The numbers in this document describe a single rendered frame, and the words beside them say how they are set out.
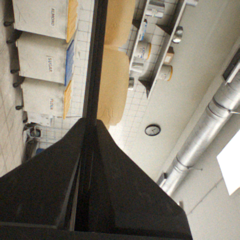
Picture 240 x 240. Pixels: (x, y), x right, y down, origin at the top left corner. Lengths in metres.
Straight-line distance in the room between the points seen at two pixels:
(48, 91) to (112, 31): 3.39
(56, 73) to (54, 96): 0.42
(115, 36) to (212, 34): 3.74
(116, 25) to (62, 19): 2.76
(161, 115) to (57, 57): 2.35
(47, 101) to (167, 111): 2.20
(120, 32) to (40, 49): 3.02
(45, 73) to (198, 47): 2.21
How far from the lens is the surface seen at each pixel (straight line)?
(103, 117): 0.15
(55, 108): 3.72
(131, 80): 3.85
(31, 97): 3.69
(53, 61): 3.21
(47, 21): 2.97
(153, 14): 3.31
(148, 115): 4.67
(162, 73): 3.75
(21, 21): 3.07
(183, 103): 4.57
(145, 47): 3.52
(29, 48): 3.21
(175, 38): 3.48
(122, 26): 0.17
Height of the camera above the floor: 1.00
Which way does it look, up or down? 8 degrees up
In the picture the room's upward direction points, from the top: 98 degrees clockwise
